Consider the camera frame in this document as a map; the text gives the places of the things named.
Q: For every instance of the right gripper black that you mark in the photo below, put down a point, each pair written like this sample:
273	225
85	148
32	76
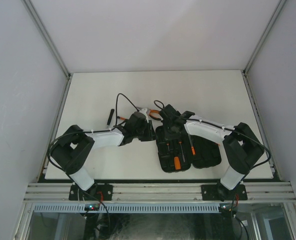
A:
168	136

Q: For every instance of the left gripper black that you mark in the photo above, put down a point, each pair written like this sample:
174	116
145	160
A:
151	135

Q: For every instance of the long nose pliers orange handles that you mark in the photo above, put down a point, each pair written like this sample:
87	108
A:
154	114

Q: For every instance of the black plastic tool case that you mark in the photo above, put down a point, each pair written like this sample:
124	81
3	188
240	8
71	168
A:
207	152

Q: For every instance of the small screwdriver orange black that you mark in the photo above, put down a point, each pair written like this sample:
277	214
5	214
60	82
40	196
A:
119	118

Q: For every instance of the claw hammer orange black handle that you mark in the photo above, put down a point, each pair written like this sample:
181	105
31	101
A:
177	163

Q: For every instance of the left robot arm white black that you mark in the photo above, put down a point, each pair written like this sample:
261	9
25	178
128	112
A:
69	152

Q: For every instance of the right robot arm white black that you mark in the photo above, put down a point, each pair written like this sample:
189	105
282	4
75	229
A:
238	144

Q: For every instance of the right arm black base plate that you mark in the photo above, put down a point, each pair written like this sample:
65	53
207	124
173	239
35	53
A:
215	192

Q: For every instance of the grey slotted cable duct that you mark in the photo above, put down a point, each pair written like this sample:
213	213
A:
127	208

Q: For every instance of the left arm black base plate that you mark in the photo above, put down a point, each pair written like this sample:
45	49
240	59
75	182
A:
102	192

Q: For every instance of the aluminium front rail frame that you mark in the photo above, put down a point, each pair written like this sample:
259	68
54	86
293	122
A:
257	192

